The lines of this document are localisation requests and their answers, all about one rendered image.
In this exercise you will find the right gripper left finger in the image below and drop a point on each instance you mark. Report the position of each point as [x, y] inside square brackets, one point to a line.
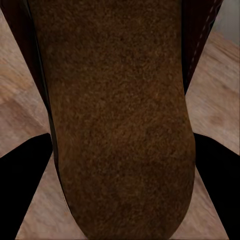
[20, 173]

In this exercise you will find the sandal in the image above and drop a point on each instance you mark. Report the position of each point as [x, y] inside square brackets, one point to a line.
[113, 75]

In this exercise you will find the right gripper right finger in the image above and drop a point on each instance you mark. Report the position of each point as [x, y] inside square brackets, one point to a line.
[219, 169]

